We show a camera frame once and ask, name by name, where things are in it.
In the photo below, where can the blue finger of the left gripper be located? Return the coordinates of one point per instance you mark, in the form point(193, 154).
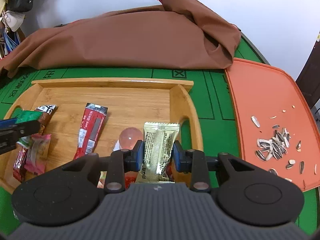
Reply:
point(4, 124)

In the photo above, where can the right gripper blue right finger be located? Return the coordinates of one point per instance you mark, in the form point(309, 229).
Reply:
point(190, 166)

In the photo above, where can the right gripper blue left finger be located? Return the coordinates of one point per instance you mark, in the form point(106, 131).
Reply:
point(120, 162)

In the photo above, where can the green snack packet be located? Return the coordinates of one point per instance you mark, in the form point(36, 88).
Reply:
point(28, 124)

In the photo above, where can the red nut snack bag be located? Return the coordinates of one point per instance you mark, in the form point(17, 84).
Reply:
point(128, 179)

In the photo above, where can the pink snack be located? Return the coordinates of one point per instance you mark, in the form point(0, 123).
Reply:
point(37, 154)

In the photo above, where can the short red snack bar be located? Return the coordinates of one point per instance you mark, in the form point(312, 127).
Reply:
point(19, 165)

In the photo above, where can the gold snack packet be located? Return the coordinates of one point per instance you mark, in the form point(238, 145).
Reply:
point(158, 142)

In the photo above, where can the peanut snack packet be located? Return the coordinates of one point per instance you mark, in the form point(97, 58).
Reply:
point(46, 114)

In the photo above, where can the long red stick packet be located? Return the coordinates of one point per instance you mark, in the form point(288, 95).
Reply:
point(91, 124)

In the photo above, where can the bamboo serving tray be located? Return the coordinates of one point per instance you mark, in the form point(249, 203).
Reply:
point(130, 101)

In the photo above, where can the blue striped bag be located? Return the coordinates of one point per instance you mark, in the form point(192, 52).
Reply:
point(11, 40)

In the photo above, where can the pile of sunflower seeds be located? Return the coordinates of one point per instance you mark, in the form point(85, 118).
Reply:
point(283, 140)

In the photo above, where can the orange plastic tray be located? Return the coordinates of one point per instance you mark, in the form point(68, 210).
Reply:
point(264, 96)

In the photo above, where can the brown cloth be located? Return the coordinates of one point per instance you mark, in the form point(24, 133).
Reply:
point(176, 34)

